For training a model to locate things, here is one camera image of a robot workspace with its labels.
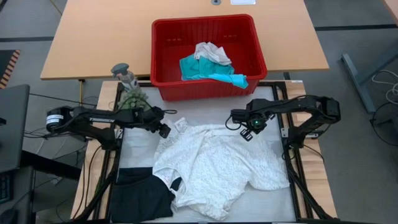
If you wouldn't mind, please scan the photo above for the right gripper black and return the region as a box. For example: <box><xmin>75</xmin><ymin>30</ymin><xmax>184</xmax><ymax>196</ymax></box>
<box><xmin>229</xmin><ymin>106</ymin><xmax>276</xmax><ymax>142</ymax></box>

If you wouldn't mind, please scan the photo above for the white lace garment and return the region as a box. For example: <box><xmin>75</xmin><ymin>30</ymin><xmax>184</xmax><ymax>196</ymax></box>
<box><xmin>152</xmin><ymin>116</ymin><xmax>291</xmax><ymax>222</ymax></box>

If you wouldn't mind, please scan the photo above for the teal garment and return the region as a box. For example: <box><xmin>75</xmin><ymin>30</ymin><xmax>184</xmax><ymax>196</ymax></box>
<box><xmin>178</xmin><ymin>55</ymin><xmax>250</xmax><ymax>90</ymax></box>

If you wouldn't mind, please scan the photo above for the red plastic laundry bin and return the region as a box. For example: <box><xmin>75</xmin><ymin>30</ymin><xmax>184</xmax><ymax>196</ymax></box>
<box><xmin>150</xmin><ymin>13</ymin><xmax>268</xmax><ymax>102</ymax></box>

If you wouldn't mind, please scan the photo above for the artificial green potted plant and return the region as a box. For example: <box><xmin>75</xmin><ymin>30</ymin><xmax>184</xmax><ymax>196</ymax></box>
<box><xmin>118</xmin><ymin>88</ymin><xmax>150</xmax><ymax>112</ymax></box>

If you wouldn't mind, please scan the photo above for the clear spray bottle grey trigger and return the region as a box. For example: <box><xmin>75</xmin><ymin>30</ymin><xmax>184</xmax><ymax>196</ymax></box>
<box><xmin>111</xmin><ymin>62</ymin><xmax>140</xmax><ymax>93</ymax></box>

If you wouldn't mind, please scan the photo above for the white crumpled garment with label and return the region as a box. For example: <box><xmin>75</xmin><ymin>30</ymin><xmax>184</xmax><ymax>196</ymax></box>
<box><xmin>193</xmin><ymin>41</ymin><xmax>233</xmax><ymax>67</ymax></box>

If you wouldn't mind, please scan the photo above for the light wooden desk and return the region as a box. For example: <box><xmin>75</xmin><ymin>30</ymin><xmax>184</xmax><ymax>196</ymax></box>
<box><xmin>40</xmin><ymin>0</ymin><xmax>330</xmax><ymax>81</ymax></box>

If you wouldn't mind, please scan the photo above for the grey metal desk leg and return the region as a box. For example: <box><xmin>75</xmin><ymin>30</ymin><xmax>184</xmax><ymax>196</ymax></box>
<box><xmin>341</xmin><ymin>46</ymin><xmax>398</xmax><ymax>114</ymax></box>

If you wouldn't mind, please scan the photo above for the hazard striped floor mat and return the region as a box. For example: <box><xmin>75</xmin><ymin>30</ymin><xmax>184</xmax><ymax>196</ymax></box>
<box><xmin>0</xmin><ymin>49</ymin><xmax>22</xmax><ymax>90</ymax></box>

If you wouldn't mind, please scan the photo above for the black keyboard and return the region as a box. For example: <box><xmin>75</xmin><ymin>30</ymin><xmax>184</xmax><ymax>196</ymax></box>
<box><xmin>0</xmin><ymin>174</ymin><xmax>14</xmax><ymax>203</ymax></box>

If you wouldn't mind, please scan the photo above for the black computer mouse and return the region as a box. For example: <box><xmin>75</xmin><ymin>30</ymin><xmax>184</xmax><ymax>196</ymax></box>
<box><xmin>0</xmin><ymin>208</ymin><xmax>19</xmax><ymax>224</ymax></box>

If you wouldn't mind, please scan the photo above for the yellow cable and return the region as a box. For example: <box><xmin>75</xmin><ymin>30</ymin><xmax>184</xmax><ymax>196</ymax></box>
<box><xmin>78</xmin><ymin>79</ymin><xmax>85</xmax><ymax>110</ymax></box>

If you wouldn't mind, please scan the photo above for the black aluminium table frame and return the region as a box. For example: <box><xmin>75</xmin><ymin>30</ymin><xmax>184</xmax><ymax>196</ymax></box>
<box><xmin>73</xmin><ymin>80</ymin><xmax>341</xmax><ymax>224</ymax></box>

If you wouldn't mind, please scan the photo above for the black floor cable loop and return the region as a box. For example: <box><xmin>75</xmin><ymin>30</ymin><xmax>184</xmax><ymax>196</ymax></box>
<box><xmin>369</xmin><ymin>101</ymin><xmax>398</xmax><ymax>147</ymax></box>

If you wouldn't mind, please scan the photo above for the white floor cable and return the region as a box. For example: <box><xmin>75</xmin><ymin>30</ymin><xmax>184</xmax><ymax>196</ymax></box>
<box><xmin>371</xmin><ymin>69</ymin><xmax>398</xmax><ymax>106</ymax></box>

